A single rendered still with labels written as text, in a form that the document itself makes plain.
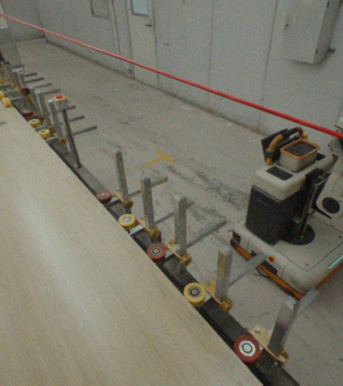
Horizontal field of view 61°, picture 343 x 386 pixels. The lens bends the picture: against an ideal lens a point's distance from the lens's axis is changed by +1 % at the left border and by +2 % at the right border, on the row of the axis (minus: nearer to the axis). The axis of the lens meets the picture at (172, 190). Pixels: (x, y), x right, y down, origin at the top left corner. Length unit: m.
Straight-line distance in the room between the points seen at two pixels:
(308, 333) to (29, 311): 1.64
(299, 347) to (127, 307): 1.30
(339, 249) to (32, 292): 1.90
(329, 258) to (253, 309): 0.61
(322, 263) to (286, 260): 0.23
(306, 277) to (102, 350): 1.41
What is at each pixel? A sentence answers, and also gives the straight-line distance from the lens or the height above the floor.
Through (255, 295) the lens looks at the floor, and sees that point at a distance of 2.27.
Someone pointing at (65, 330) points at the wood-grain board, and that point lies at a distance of 1.15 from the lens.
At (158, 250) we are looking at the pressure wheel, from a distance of 1.27.
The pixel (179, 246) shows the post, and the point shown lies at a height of 0.92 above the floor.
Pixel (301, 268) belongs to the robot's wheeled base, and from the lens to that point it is 2.13.
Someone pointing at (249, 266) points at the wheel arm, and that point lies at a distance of 1.35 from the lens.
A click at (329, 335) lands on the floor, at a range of 2.26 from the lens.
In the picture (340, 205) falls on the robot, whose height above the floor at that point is 0.76.
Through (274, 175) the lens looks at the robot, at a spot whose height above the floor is 0.81.
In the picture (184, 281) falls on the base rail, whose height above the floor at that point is 0.70.
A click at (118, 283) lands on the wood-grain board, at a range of 1.20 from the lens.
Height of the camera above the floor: 1.86
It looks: 37 degrees down
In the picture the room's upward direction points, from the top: 2 degrees counter-clockwise
